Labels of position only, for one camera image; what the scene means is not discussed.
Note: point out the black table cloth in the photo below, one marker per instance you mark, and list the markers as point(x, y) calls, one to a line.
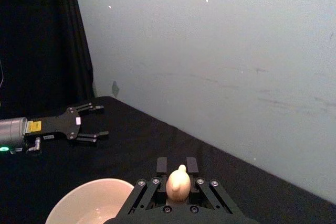
point(131, 142)

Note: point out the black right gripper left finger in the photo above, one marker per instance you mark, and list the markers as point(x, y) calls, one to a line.
point(160, 166)

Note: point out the cream round bowl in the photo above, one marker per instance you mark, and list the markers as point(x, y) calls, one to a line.
point(86, 203)

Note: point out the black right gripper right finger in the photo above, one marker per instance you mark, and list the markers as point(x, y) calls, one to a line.
point(193, 165)

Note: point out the small cream rounded figure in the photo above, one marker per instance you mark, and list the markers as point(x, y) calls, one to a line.
point(178, 184)

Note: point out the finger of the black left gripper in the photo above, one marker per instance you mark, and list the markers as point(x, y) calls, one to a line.
point(90, 108)
point(92, 137)

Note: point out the black curtain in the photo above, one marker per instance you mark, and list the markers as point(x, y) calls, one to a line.
point(39, 37)

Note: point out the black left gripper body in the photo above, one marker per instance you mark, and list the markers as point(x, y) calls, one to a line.
point(56, 125)

